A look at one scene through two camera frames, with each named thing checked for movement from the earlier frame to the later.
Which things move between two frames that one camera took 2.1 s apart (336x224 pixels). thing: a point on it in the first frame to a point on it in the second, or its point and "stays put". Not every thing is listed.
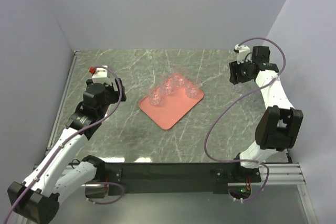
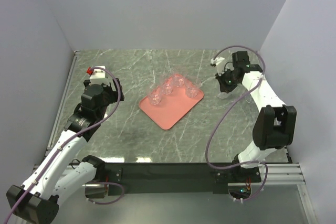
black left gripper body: [112, 96] stays put
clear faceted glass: [191, 87] stays put
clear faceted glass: [179, 80] stays put
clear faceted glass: [238, 88] to [223, 95]
